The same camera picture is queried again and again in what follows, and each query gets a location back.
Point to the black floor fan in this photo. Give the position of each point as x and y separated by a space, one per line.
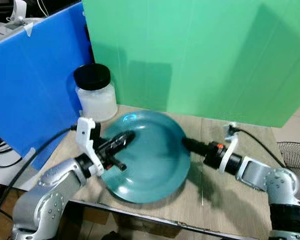
296 152

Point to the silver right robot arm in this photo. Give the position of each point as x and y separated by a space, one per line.
270 180

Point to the white tape piece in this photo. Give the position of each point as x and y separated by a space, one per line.
28 29

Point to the teal glass plate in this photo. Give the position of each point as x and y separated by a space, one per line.
155 162

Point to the blue plastic board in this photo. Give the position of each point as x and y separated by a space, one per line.
30 85

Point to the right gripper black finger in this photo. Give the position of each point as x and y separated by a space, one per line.
195 146

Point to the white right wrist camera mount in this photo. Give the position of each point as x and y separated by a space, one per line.
232 145

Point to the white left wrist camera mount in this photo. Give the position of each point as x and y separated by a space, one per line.
84 131

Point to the glass jar with black lid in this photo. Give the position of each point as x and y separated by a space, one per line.
97 102

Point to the green plastic board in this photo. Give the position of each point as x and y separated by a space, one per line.
200 55

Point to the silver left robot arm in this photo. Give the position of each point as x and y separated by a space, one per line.
50 190

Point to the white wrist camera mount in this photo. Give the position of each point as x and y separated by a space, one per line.
232 145
84 131

